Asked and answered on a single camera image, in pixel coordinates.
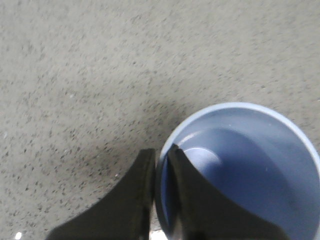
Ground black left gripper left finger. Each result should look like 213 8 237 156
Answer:
47 148 156 240

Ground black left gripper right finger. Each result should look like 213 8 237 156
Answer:
167 144 289 240

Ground blue plastic cup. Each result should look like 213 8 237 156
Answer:
155 102 320 240

